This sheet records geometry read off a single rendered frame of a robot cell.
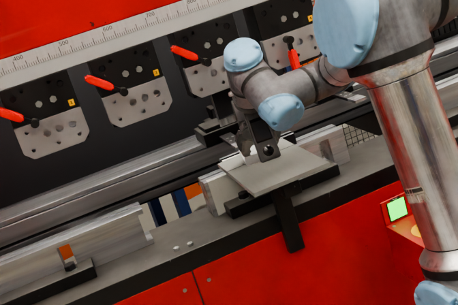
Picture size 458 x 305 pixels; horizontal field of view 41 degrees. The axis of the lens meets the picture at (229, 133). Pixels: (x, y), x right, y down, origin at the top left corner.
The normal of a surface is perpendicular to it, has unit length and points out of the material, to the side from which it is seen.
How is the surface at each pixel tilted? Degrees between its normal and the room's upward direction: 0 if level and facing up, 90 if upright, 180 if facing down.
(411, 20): 78
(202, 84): 90
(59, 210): 90
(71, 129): 90
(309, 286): 90
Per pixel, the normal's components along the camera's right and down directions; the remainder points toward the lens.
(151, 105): 0.30, 0.18
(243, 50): -0.13, -0.55
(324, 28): -0.89, 0.25
